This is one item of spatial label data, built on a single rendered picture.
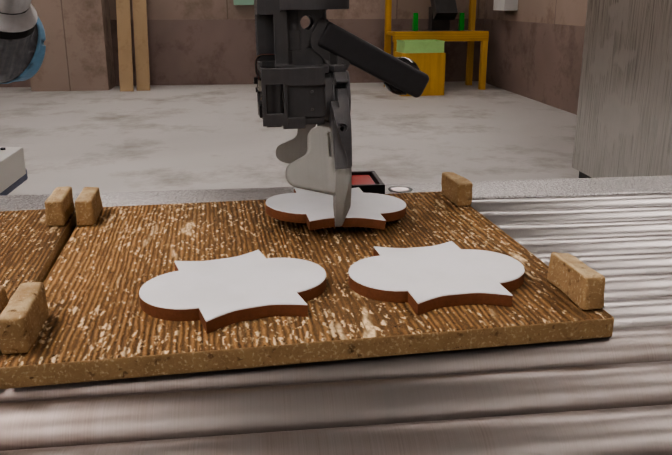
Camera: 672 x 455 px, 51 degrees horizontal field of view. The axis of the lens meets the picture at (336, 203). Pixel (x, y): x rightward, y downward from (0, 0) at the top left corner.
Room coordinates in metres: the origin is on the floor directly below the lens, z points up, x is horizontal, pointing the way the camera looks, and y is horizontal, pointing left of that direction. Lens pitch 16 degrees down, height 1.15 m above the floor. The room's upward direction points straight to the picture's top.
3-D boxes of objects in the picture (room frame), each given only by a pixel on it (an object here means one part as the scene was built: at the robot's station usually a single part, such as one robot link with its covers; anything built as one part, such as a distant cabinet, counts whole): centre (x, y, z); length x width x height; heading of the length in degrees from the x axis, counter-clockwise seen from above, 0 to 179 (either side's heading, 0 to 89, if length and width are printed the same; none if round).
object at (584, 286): (0.49, -0.18, 0.95); 0.06 x 0.02 x 0.03; 10
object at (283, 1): (0.67, 0.03, 1.09); 0.09 x 0.08 x 0.12; 100
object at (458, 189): (0.76, -0.13, 0.95); 0.06 x 0.02 x 0.03; 10
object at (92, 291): (0.59, 0.04, 0.93); 0.41 x 0.35 x 0.02; 100
